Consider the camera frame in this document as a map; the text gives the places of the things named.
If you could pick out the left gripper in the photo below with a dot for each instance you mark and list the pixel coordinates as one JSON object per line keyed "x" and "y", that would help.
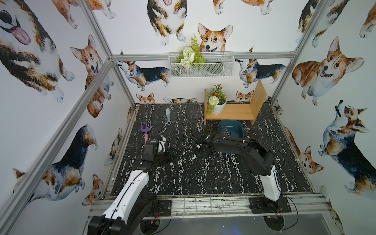
{"x": 148, "y": 151}

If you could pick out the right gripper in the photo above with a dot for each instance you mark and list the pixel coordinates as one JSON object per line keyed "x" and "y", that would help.
{"x": 204, "y": 144}

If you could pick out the teal plastic storage box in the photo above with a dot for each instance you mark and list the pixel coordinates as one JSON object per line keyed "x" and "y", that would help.
{"x": 231, "y": 128}

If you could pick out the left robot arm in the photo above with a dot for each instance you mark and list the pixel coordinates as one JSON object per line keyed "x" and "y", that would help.
{"x": 133, "y": 202}

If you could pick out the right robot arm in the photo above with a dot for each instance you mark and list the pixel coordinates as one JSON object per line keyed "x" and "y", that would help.
{"x": 257, "y": 155}

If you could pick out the purple pink garden rake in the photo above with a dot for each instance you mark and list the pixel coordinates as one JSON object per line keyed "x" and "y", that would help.
{"x": 146, "y": 128}

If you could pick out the teal cleaning brush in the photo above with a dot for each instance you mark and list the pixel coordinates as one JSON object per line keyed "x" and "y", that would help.
{"x": 167, "y": 113}

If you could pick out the potted flower white pot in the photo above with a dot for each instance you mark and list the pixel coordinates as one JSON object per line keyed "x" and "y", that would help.
{"x": 216, "y": 100}

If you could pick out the wooden desk shelf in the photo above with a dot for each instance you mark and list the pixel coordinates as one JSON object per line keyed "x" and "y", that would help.
{"x": 240, "y": 111}

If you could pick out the green fern white flowers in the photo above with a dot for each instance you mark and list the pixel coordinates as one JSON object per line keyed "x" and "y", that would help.
{"x": 191, "y": 55}

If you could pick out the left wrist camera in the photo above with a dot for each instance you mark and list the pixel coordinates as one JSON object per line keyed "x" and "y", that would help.
{"x": 161, "y": 144}

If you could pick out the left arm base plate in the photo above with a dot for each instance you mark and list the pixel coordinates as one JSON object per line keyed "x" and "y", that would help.
{"x": 163, "y": 207}

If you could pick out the white wire wall basket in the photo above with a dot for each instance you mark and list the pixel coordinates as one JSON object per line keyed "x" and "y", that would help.
{"x": 218, "y": 64}

